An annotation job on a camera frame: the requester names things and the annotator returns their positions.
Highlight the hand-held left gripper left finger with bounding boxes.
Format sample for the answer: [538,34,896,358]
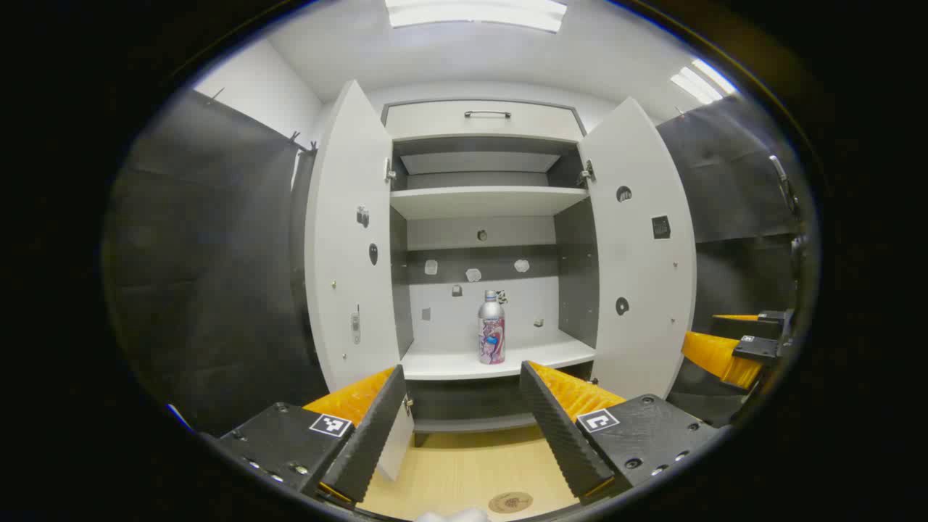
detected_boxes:
[217,365,410,506]

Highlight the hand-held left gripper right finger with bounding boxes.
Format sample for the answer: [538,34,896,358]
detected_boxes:
[519,360,726,502]

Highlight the white cabinet door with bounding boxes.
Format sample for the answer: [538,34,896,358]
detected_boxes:
[578,97,698,402]
[304,80,416,484]

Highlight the white cabinet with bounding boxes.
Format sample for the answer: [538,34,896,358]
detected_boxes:
[381,99,602,447]

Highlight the silver bottle with printed label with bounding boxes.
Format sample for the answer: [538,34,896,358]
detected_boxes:
[477,290,507,365]

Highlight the white cabinet drawer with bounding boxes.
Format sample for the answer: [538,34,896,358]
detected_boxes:
[384,101,585,143]

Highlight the black backdrop cloth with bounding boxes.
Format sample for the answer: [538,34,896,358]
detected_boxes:
[655,94,807,428]
[105,88,331,437]

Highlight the long ceiling light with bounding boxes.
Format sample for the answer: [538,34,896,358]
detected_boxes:
[384,0,568,34]

